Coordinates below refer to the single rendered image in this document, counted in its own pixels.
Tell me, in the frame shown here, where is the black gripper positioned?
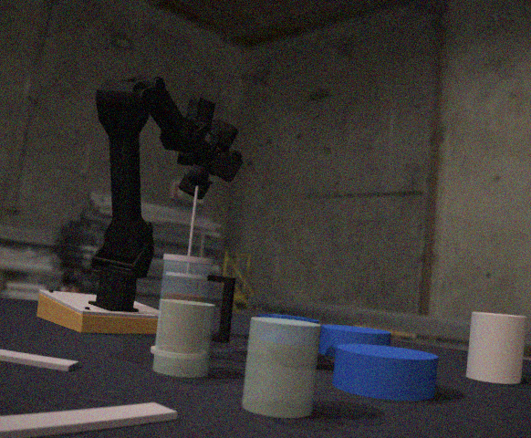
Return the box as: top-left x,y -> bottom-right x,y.
179,119 -> 238,200

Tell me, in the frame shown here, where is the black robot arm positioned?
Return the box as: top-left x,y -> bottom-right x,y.
88,75 -> 243,312

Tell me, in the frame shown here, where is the blue short cylinder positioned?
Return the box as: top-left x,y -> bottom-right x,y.
257,314 -> 318,324
318,325 -> 391,357
332,343 -> 439,402

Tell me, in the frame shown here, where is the pale pink flat bar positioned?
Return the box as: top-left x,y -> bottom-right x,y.
0,349 -> 78,371
0,402 -> 178,438

